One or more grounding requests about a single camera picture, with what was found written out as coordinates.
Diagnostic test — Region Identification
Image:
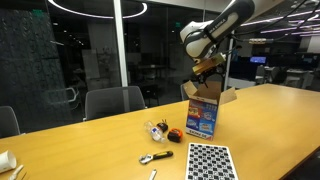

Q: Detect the grey chair at left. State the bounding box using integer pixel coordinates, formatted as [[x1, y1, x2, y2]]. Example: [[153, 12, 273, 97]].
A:
[[0, 106, 20, 138]]

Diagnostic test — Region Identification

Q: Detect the clear plastic bottle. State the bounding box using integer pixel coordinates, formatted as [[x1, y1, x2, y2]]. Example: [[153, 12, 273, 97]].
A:
[[144, 121, 166, 143]]

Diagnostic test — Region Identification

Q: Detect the grey office chair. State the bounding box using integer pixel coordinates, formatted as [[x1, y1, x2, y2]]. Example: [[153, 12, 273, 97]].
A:
[[85, 86, 146, 120]]

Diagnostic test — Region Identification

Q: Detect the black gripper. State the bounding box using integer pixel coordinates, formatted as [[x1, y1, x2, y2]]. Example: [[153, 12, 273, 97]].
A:
[[197, 65, 224, 85]]

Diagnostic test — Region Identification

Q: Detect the small black gadget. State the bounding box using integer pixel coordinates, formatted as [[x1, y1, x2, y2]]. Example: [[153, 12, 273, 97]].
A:
[[157, 119, 168, 132]]

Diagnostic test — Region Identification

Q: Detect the gold wrist camera mount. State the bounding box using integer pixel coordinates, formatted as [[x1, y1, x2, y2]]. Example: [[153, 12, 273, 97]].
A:
[[192, 53, 226, 75]]

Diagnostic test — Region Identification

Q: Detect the checkerboard calibration board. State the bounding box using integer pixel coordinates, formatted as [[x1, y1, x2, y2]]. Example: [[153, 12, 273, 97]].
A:
[[185, 143, 238, 180]]

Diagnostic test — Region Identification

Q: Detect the open cardboard box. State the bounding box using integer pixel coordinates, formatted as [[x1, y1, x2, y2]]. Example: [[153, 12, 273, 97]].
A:
[[182, 81, 237, 140]]

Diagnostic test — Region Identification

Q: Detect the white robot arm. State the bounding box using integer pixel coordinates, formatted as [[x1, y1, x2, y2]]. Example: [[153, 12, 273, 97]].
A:
[[180, 0, 283, 84]]

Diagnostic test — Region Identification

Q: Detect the small silver wrench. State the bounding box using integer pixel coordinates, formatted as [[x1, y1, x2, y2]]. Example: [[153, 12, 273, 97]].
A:
[[148, 169, 157, 180]]

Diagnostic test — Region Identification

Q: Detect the orange black tape measure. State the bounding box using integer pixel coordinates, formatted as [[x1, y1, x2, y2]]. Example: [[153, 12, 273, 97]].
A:
[[167, 128, 183, 143]]

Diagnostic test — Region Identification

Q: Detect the white paper cup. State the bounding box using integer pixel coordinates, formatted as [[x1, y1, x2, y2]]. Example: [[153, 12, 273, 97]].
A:
[[0, 150, 17, 173]]

